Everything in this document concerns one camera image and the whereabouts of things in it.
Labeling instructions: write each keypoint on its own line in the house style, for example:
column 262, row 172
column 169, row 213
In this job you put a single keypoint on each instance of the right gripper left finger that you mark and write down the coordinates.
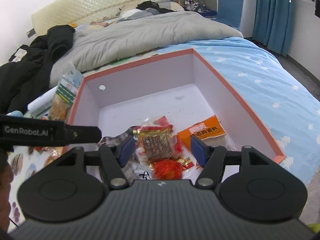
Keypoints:
column 75, row 184

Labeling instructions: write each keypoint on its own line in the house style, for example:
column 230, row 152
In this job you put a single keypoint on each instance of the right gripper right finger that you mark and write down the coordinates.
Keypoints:
column 248, row 183

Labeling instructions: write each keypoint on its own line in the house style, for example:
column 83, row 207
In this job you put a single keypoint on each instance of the silver orange snack bag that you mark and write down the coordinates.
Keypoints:
column 54, row 153

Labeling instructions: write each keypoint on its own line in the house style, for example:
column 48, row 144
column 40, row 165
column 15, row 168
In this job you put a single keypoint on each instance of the dark brown snack bag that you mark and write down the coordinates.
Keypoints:
column 117, row 140

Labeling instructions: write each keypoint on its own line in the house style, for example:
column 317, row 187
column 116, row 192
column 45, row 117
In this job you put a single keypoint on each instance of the green clear snack bag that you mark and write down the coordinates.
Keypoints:
column 64, row 97

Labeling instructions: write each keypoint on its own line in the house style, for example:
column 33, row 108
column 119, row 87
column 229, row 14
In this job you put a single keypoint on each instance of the grey white snack bag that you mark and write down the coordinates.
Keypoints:
column 135, row 170

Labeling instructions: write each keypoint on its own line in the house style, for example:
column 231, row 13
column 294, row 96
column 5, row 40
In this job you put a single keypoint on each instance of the orange label snack bag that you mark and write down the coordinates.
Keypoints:
column 210, row 132

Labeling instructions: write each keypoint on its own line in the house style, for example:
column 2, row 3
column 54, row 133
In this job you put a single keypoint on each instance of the red foil snack packet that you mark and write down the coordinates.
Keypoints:
column 171, row 169

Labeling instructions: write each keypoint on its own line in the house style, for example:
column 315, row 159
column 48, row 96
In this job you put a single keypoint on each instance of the brown sticks snack packet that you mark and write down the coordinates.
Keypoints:
column 156, row 140

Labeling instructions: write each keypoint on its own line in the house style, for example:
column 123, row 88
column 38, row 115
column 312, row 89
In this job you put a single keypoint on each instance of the person left hand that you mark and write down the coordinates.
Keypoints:
column 6, row 179

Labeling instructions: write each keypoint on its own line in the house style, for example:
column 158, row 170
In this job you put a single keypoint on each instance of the blue white plush bird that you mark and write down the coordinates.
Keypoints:
column 16, row 114

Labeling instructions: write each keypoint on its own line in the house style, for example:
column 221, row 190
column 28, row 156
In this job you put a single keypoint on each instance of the white cylindrical tube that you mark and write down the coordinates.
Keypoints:
column 42, row 103

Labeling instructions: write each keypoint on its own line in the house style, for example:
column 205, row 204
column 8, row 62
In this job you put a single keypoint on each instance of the black jacket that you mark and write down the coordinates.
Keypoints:
column 25, row 80

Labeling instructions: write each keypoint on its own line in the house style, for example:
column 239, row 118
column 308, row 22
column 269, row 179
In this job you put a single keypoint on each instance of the light blue star bedsheet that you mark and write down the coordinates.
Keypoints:
column 285, row 106

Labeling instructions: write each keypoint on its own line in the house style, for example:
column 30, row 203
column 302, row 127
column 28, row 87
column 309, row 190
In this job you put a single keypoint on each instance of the clear blue plastic bag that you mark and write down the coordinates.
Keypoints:
column 72, row 74

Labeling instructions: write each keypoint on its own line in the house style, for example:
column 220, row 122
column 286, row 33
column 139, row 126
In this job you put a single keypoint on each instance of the grey quilt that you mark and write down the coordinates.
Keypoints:
column 93, row 49

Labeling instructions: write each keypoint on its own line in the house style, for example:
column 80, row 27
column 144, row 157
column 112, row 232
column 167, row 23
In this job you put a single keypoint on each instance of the pink cardboard box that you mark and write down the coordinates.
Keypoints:
column 181, row 86

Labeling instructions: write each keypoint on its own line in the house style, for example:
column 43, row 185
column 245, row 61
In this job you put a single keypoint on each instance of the cream quilted headboard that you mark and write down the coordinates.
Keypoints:
column 61, row 12

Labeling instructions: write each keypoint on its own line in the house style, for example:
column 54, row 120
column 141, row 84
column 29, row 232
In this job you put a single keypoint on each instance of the blue curtain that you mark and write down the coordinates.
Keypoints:
column 273, row 25

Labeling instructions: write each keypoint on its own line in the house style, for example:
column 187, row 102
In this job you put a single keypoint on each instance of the dark clothes pile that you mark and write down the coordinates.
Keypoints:
column 153, row 7

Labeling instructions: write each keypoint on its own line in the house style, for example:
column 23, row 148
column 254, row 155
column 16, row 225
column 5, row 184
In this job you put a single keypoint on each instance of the blue chair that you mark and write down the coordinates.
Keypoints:
column 229, row 12

